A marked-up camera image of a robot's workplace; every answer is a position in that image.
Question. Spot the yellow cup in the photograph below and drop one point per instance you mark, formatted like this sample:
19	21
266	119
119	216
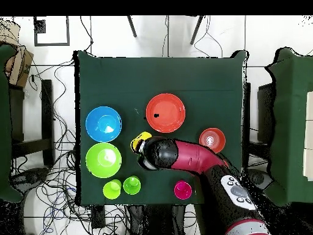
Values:
144	135

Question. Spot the large orange bowl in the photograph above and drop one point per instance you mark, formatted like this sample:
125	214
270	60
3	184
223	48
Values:
168	115

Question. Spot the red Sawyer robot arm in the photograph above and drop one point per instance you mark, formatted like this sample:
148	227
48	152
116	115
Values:
195	156

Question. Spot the white block stack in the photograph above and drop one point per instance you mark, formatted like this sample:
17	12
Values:
308	137

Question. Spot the lime green bowl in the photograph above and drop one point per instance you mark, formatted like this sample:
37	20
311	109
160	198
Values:
103	160

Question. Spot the blue bowl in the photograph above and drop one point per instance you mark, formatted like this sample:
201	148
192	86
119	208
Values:
103	124

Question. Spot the lime green cup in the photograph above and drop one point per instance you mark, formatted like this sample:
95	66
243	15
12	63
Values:
112	190

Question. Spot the pink cup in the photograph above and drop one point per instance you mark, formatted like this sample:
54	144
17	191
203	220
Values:
183	190

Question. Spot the small orange bowl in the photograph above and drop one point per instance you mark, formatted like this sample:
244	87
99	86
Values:
212	137

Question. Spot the black power strip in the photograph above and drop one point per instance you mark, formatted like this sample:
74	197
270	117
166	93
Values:
98	216

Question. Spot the grey stand base with knob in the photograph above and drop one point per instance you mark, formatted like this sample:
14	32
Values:
29	178

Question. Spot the black tripod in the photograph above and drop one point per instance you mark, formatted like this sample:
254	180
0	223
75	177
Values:
132	27

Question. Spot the grey chair base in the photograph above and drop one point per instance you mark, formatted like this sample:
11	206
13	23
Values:
261	177

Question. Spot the dark green side tablecloth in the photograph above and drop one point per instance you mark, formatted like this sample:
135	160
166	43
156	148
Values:
5	122
291	110

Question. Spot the cardboard box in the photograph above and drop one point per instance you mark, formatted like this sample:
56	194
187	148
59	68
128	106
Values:
18	66

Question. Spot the black bench frame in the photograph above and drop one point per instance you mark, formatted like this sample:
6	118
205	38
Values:
47	117
265	112

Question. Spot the black square floor frame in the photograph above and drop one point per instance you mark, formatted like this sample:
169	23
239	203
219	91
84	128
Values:
39	27

